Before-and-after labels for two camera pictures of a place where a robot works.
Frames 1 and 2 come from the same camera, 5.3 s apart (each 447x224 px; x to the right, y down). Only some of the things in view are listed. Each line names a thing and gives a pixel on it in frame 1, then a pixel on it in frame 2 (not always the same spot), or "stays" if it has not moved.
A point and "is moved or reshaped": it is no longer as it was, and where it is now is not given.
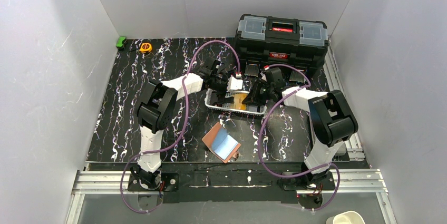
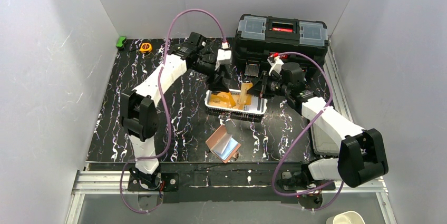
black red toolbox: (261, 41) stays
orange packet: (237, 104) is moved or reshaped
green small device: (120, 42) stays
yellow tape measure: (146, 47) stays
